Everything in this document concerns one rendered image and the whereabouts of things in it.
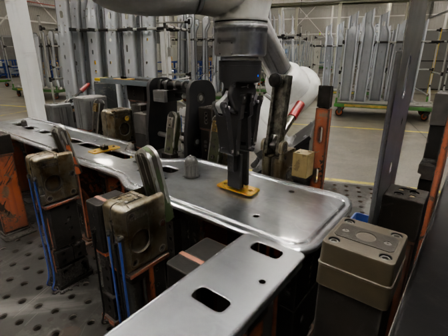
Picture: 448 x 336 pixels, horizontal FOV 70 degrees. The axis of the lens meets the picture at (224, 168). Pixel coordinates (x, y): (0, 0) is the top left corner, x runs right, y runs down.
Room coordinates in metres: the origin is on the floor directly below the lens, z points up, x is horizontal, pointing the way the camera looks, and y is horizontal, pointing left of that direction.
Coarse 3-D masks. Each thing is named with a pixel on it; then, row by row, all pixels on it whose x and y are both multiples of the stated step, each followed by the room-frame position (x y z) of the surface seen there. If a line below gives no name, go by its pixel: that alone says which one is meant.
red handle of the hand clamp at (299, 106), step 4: (296, 104) 0.79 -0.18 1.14; (300, 104) 0.78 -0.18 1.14; (304, 104) 0.79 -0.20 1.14; (296, 108) 0.77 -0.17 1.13; (300, 108) 0.78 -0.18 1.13; (292, 112) 0.76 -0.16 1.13; (296, 112) 0.77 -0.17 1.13; (300, 112) 0.78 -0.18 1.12; (288, 116) 0.76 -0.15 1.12; (292, 116) 0.76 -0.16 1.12; (296, 116) 0.76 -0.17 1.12; (288, 120) 0.75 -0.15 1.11; (292, 120) 0.75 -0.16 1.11; (288, 124) 0.74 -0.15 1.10; (288, 128) 0.74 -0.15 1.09; (276, 136) 0.72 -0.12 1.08; (276, 140) 0.70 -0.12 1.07; (272, 144) 0.70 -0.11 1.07; (272, 148) 0.70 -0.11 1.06
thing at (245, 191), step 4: (220, 184) 0.61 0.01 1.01; (224, 184) 0.61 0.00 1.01; (224, 188) 0.59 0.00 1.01; (228, 188) 0.58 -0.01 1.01; (232, 188) 0.58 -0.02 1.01; (244, 188) 0.59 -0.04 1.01; (248, 188) 0.59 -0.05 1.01; (252, 188) 0.59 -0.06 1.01; (256, 188) 0.59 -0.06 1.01; (236, 192) 0.57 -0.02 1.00; (240, 192) 0.57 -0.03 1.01; (244, 192) 0.57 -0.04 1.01; (248, 192) 0.57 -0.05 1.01; (252, 192) 0.57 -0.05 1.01; (256, 192) 0.57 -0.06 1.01
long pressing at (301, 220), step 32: (0, 128) 1.16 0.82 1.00; (96, 160) 0.78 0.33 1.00; (128, 160) 0.78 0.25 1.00; (192, 192) 0.58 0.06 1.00; (224, 192) 0.58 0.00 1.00; (288, 192) 0.58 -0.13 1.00; (320, 192) 0.58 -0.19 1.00; (224, 224) 0.46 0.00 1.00; (256, 224) 0.46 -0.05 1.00; (288, 224) 0.46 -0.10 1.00; (320, 224) 0.46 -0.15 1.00
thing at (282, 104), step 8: (272, 80) 0.69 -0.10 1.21; (280, 80) 0.68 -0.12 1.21; (288, 80) 0.70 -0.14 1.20; (272, 88) 0.72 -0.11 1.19; (280, 88) 0.72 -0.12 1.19; (288, 88) 0.70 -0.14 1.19; (272, 96) 0.72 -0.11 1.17; (280, 96) 0.72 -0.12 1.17; (288, 96) 0.71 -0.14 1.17; (272, 104) 0.71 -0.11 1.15; (280, 104) 0.71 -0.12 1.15; (288, 104) 0.71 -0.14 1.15; (272, 112) 0.71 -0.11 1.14; (280, 112) 0.71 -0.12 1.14; (272, 120) 0.71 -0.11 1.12; (280, 120) 0.69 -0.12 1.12; (272, 128) 0.71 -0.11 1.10; (280, 128) 0.69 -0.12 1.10; (272, 136) 0.72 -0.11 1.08; (280, 136) 0.69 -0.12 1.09; (264, 152) 0.70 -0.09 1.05
